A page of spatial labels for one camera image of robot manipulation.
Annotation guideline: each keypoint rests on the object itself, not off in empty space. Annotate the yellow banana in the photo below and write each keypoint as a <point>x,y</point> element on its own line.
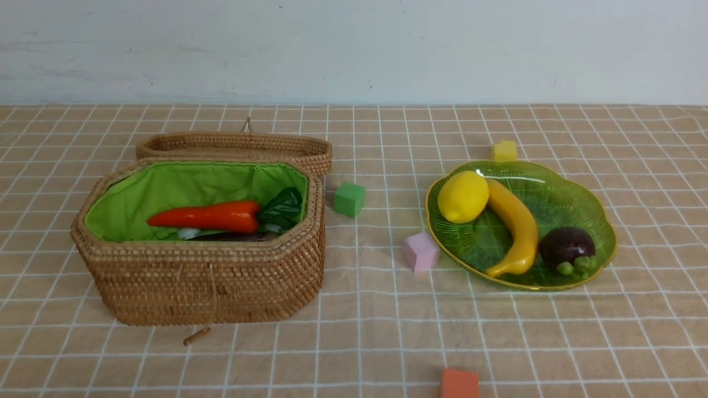
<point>517,218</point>

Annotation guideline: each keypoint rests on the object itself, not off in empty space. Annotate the orange carrot with leaves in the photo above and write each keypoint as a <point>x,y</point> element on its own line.
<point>245,217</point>

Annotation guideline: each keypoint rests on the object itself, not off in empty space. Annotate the green foam cube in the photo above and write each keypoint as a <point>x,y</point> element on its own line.
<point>349,199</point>

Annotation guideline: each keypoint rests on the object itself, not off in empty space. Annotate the orange foam cube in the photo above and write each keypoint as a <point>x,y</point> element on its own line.
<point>456,383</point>

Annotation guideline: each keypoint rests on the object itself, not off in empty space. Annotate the woven rattan basket lid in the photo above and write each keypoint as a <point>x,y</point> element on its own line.
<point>313,154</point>

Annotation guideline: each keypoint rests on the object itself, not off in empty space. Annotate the white radish with leaves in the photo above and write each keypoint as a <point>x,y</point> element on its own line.
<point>191,234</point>

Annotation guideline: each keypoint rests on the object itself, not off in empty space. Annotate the purple eggplant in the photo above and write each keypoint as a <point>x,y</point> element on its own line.
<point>239,237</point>

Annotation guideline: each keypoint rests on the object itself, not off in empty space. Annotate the pink foam cube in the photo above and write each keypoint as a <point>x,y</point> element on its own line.
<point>420,252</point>

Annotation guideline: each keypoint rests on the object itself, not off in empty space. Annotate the yellow lemon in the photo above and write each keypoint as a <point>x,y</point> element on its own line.
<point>463,197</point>

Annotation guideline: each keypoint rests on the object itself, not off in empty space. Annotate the woven rattan basket green lining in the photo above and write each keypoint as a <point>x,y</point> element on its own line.
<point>148,276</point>

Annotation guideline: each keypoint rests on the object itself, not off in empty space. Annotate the green glass leaf plate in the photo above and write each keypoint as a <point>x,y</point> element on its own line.
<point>552,200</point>

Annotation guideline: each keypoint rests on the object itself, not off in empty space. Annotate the yellow foam cube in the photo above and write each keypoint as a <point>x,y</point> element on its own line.
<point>504,151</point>

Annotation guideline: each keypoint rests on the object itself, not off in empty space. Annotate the dark purple mangosteen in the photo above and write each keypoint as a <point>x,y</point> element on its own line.
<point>570,251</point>

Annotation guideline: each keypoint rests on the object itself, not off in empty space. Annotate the checkered beige tablecloth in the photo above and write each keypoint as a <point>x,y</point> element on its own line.
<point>376,329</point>

